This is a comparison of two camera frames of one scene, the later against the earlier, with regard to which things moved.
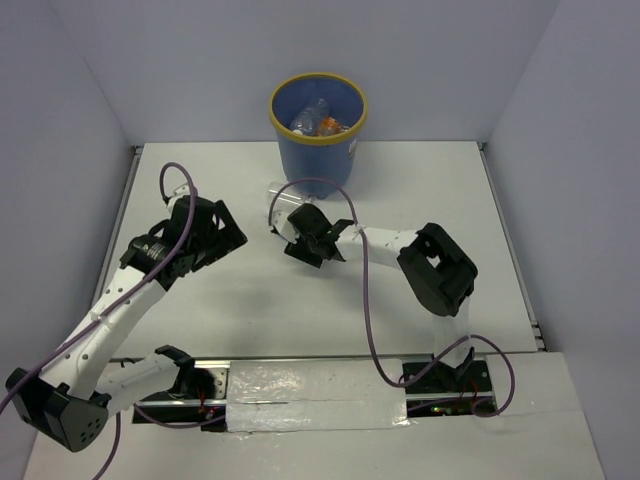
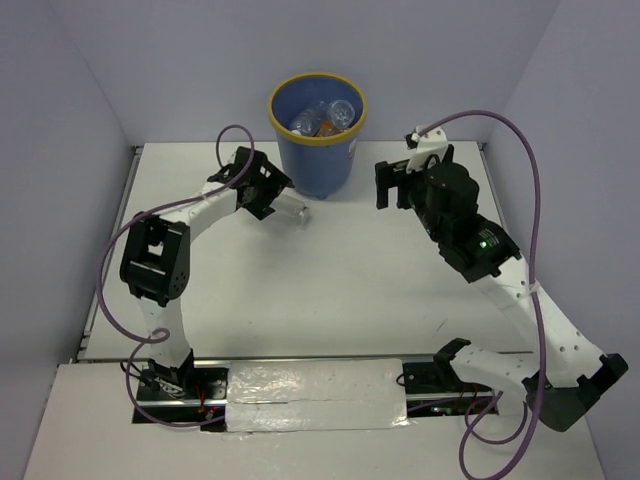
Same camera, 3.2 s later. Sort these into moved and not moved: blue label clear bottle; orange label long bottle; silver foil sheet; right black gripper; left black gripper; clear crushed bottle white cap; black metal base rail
Moved: right black gripper; blue label clear bottle; left black gripper
Not moved: clear crushed bottle white cap; silver foil sheet; black metal base rail; orange label long bottle
